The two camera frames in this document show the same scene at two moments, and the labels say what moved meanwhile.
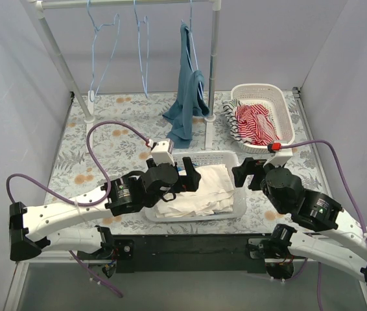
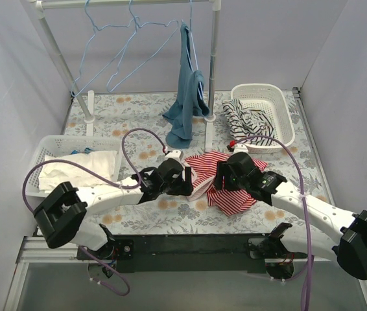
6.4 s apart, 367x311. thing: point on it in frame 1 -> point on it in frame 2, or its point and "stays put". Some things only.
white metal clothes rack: [84, 100] stays put
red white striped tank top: [255, 124] -> [203, 166]
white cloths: [215, 195] -> [104, 162]
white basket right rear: [274, 98] stays put
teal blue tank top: [192, 97] stays put
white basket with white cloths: [216, 196] -> [103, 155]
